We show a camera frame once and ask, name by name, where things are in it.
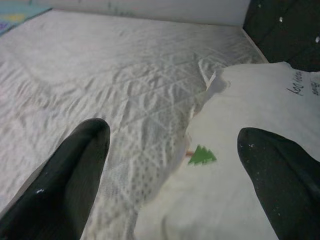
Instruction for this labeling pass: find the white pillow with green tree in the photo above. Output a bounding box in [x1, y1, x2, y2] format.
[134, 61, 320, 240]

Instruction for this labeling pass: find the dark tufted headboard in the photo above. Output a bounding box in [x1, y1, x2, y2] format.
[243, 0, 320, 73]

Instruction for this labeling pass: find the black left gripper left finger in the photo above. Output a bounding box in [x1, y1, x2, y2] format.
[0, 118, 111, 240]

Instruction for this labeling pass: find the teal blanket with colourful shapes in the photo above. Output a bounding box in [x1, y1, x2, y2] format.
[0, 0, 52, 36]

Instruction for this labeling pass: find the white quilted mattress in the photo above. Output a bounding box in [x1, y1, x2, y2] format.
[0, 9, 270, 240]

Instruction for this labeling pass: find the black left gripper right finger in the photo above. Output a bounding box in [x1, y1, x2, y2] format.
[236, 127, 320, 240]

